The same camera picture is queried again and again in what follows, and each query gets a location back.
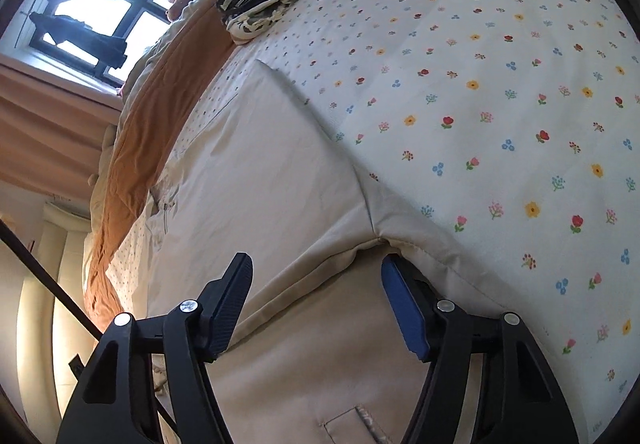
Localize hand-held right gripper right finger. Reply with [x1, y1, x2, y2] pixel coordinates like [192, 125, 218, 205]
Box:
[381, 254, 581, 444]

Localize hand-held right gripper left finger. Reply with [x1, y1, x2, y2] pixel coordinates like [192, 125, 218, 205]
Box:
[55, 252, 254, 444]

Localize beige jacket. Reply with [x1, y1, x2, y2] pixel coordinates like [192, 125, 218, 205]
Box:
[145, 58, 561, 444]

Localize cream padded headboard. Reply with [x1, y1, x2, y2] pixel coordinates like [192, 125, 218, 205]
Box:
[0, 201, 101, 405]

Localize orange blanket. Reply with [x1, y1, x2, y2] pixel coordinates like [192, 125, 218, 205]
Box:
[82, 8, 241, 325]

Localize bed with floral sheet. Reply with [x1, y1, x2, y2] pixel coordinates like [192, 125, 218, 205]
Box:
[107, 0, 640, 425]

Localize pink curtain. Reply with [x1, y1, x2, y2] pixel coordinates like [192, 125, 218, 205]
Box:
[0, 58, 126, 202]

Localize long dark hanging garment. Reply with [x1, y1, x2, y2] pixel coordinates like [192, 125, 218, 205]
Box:
[30, 11, 128, 69]

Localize black framed window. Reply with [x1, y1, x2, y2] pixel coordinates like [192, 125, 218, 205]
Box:
[0, 0, 211, 89]

